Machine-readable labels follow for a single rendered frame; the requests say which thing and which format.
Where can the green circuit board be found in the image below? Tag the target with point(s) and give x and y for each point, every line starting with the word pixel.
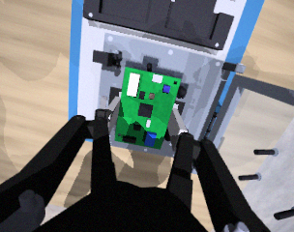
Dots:
pixel 146 103

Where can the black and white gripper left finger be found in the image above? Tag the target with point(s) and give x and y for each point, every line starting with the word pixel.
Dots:
pixel 24 197

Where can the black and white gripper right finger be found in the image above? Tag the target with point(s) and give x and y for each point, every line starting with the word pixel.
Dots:
pixel 228 208

